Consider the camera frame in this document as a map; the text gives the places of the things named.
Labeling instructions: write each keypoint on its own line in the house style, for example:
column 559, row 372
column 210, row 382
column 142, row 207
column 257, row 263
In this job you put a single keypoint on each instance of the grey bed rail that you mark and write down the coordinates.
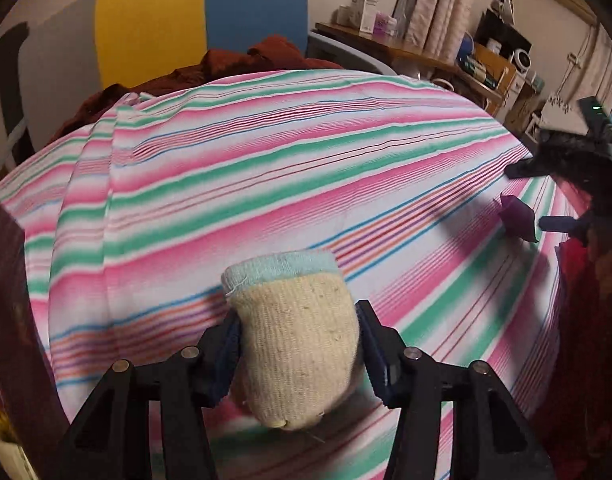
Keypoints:
column 346, row 52

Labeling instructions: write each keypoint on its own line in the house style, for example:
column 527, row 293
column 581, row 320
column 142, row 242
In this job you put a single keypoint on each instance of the gold-lined metal tin box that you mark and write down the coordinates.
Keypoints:
column 16, row 320

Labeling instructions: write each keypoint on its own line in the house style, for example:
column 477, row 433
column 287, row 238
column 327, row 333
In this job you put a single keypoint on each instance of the red-brown cloth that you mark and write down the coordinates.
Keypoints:
column 246, row 62

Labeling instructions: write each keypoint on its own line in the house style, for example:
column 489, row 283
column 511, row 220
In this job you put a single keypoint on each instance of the tall white carton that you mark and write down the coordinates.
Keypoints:
column 366, row 10

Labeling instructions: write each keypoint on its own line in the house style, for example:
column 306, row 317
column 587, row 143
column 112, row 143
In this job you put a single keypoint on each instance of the grey yellow blue headboard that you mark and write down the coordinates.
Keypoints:
column 151, row 25

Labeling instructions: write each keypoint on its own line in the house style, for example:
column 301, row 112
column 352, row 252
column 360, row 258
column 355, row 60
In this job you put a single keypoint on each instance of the black box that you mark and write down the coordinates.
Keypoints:
column 500, row 30

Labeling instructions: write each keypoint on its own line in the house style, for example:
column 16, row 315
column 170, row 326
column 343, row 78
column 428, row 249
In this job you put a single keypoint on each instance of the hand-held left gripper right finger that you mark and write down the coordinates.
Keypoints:
column 375, row 355

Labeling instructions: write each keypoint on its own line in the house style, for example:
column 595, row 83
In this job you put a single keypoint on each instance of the wooden desk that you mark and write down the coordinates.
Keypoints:
column 415, row 55

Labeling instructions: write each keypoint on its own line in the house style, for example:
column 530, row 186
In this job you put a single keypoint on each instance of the wooden shelf cabinet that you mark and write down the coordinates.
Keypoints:
column 498, row 80

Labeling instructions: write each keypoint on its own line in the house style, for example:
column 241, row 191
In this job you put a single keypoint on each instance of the small purple box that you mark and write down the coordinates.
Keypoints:
column 385, row 24

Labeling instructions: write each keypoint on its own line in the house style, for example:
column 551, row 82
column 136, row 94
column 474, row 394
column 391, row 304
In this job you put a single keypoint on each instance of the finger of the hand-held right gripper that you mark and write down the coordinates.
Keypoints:
column 560, row 225
column 530, row 169

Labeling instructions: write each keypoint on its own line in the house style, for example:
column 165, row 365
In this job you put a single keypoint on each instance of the beige patterned curtain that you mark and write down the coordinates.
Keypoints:
column 440, row 5

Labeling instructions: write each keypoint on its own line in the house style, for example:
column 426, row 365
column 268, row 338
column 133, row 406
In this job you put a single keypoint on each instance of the beige sock blue cuff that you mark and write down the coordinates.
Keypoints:
column 296, row 340

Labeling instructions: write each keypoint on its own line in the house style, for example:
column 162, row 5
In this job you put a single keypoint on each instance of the purple wrapper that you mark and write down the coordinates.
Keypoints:
column 518, row 217

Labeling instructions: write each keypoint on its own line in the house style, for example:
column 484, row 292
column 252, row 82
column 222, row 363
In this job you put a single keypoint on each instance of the red garment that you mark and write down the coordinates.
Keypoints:
column 590, row 360

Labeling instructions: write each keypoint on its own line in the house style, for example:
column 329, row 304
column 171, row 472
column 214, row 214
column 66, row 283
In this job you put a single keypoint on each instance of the white low cabinet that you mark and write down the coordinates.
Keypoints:
column 555, row 115

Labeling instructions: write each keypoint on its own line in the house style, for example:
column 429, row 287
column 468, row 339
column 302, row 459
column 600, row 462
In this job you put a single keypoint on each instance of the small white carton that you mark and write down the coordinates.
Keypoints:
column 345, row 16

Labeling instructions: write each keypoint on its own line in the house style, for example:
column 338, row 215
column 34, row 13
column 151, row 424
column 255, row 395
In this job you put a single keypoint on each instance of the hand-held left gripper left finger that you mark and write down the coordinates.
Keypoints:
column 228, row 355

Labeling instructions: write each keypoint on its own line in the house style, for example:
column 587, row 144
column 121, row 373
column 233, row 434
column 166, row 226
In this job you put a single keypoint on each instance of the small white fan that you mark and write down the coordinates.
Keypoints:
column 521, row 57

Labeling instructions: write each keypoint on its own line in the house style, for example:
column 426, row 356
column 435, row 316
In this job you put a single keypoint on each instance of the black rolled mat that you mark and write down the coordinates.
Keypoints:
column 13, row 85

